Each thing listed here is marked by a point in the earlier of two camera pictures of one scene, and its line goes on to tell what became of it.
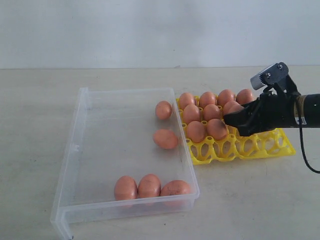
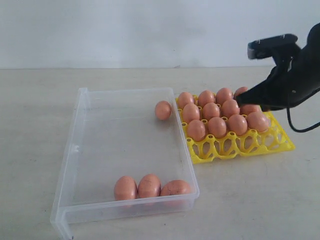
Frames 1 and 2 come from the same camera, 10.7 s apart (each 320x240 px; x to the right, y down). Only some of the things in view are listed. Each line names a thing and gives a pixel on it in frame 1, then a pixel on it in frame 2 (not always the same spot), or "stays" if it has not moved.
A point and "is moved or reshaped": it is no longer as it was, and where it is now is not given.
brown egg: (185, 99) stays
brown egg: (216, 129) stays
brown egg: (166, 139) is moved or reshaped
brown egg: (196, 131) stays
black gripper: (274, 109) -> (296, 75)
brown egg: (125, 188) stays
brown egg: (235, 108) is moved or reshaped
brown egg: (191, 113) stays
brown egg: (163, 109) stays
